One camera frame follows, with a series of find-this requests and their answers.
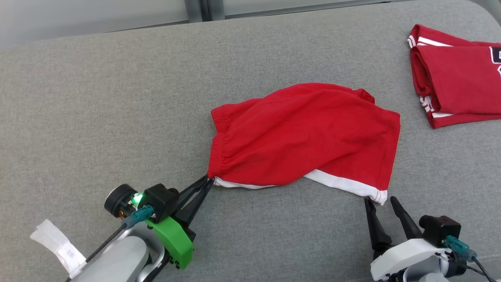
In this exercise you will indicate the teal left camera connector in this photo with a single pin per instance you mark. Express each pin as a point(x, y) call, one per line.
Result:
point(139, 215)

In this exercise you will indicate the grey partition base rail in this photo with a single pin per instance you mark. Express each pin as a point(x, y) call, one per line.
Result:
point(148, 26)
point(305, 8)

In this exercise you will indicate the teal right camera connector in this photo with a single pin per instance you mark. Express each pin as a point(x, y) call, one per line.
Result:
point(460, 247)

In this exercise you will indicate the teal camera connector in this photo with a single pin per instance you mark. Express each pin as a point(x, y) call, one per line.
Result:
point(460, 247)
point(139, 215)

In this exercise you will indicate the red shorts white hem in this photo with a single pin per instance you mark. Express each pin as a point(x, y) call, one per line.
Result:
point(305, 133)

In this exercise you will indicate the grey fabric sofa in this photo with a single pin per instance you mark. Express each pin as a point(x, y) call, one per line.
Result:
point(156, 117)

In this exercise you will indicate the red white jersey shirt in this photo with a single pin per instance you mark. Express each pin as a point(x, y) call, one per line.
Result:
point(458, 78)

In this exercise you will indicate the white tape tag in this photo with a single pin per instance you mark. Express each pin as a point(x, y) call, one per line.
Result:
point(58, 244)

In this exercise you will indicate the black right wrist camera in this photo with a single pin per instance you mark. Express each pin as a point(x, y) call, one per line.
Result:
point(440, 229)

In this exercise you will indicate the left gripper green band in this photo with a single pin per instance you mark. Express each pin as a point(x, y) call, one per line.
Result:
point(176, 243)

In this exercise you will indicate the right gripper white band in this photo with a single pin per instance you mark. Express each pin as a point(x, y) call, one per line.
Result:
point(407, 256)

